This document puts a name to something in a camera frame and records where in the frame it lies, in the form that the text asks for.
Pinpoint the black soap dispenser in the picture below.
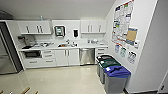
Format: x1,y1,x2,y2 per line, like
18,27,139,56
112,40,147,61
72,28,80,39

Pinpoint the dish rack with items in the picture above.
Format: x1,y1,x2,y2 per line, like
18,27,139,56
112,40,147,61
37,41,55,48

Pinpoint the black built-in microwave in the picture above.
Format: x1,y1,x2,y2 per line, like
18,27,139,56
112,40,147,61
23,49,43,60

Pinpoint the white door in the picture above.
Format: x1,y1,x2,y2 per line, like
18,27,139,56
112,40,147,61
158,71,168,94

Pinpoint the large wall notice poster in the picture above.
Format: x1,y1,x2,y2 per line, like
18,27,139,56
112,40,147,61
111,0,136,45

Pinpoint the stainless steel dishwasher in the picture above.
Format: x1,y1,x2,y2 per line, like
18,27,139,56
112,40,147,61
79,47,96,66

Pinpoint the grey bin blue lid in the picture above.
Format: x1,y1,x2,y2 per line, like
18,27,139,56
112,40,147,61
103,65,132,94

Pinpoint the white two-door base cabinet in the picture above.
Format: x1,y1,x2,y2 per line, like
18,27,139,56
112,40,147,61
54,47,81,67

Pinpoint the chrome faucet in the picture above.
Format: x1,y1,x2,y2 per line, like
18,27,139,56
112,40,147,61
65,38,71,46

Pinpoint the narrow white drawer cabinet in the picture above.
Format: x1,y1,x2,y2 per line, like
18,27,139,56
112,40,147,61
94,46,110,63

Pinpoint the steel paper towel dispenser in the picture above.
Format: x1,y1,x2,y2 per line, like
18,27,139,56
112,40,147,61
53,25,67,38

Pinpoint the grey bin green lid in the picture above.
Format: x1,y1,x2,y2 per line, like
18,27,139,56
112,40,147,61
99,58,121,85

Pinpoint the wide white drawer cabinet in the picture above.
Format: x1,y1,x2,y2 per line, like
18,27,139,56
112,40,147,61
21,48,56,69

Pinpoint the white wall cabinet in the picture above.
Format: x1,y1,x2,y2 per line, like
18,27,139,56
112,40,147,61
16,20,53,36
79,18,107,35

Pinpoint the steel sink basin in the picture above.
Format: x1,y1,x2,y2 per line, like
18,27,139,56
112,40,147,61
56,42,70,49

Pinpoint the small green wall sheet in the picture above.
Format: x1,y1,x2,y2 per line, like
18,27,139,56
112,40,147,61
119,46,128,59

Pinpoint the stainless steel fridge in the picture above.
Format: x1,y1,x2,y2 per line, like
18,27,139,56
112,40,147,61
0,21,23,75

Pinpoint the light blue bottle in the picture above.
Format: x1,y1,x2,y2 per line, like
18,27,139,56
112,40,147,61
39,15,45,22

